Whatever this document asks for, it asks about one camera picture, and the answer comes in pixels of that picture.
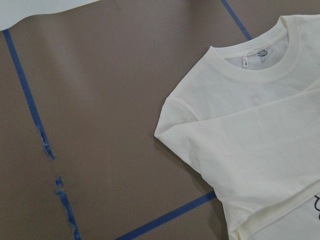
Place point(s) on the cream long-sleeve cat shirt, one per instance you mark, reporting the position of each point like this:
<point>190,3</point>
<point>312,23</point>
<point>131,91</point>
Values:
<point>247,118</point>

